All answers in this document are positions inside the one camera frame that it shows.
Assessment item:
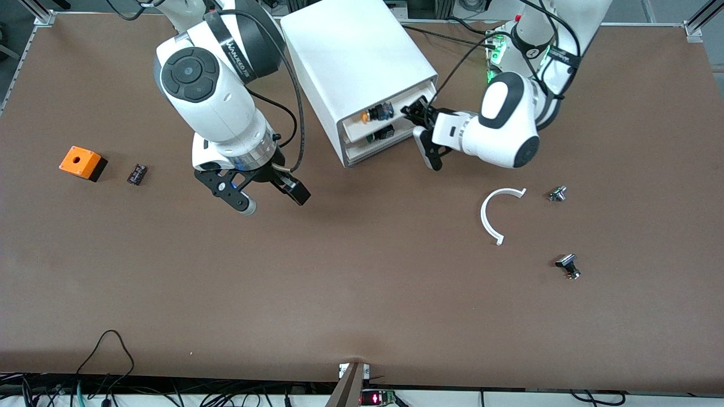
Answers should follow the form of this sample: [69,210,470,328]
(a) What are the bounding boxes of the orange push button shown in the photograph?
[361,101,395,123]

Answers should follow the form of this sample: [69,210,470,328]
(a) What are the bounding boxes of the white plastic drawer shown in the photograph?
[338,82,437,142]
[345,122,422,166]

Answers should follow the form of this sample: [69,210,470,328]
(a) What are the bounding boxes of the white drawer cabinet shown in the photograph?
[280,0,439,168]

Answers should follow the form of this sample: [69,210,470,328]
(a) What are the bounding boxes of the white curved plastic part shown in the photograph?
[480,187,528,246]

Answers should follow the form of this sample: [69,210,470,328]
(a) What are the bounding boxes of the device with red display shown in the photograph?
[361,389,397,406]

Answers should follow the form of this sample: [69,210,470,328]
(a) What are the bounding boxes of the black right camera mount bar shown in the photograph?
[194,166,252,211]

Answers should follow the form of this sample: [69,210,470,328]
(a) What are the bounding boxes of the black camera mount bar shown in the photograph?
[194,166,252,211]
[421,142,453,172]

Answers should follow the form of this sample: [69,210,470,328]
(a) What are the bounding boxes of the black left camera mount bar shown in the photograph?
[421,142,453,172]

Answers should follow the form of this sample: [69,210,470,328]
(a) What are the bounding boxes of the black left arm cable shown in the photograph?
[434,0,583,108]

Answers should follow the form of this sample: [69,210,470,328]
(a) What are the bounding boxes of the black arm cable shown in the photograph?
[434,0,583,108]
[215,6,306,173]

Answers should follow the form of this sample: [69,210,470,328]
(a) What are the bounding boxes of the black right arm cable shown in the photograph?
[215,6,306,173]

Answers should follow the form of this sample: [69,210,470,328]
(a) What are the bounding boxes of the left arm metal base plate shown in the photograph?
[485,31,512,85]

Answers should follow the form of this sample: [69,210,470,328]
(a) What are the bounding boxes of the black cable on table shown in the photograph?
[400,16,501,51]

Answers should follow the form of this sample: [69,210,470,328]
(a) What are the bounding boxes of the orange button enclosure box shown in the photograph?
[59,146,108,183]

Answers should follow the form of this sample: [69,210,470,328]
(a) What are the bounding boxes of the black capped metal switch part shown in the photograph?
[555,254,582,280]

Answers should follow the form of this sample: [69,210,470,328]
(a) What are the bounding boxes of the metal table edge bracket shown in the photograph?
[325,362,371,407]

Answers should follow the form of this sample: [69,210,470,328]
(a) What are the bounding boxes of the looped black cable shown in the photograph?
[75,330,136,391]

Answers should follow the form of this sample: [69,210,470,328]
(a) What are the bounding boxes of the aluminium frame profile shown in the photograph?
[20,0,57,26]
[683,0,724,43]

